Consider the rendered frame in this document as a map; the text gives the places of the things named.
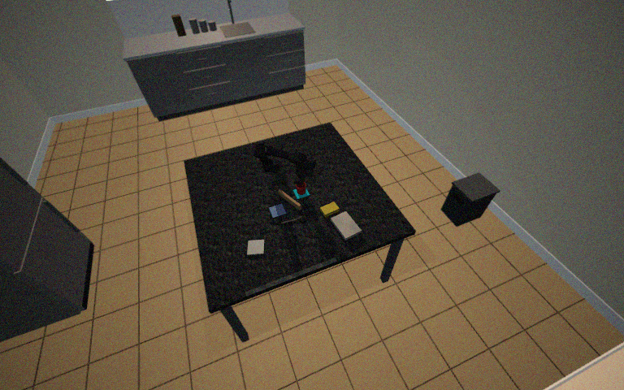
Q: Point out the tan wooden bar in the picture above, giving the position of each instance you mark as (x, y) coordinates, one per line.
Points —
(289, 199)

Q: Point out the yellow rectangular block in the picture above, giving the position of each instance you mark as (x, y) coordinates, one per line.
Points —
(329, 209)

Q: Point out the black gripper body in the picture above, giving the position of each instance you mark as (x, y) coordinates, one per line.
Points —
(299, 179)

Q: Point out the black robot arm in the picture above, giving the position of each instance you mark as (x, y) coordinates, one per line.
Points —
(298, 158)

